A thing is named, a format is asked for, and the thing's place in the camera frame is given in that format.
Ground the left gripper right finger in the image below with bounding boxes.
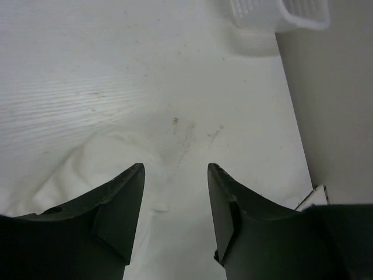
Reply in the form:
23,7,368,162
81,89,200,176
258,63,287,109
207,163,372,279

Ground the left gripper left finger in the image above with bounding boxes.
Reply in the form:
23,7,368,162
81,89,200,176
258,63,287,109
1,163,145,279

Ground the white tank top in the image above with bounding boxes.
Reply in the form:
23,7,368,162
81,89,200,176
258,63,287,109
5,130,217,279

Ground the white plastic basket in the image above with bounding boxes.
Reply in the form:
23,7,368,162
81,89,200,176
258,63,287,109
203,0,330,58

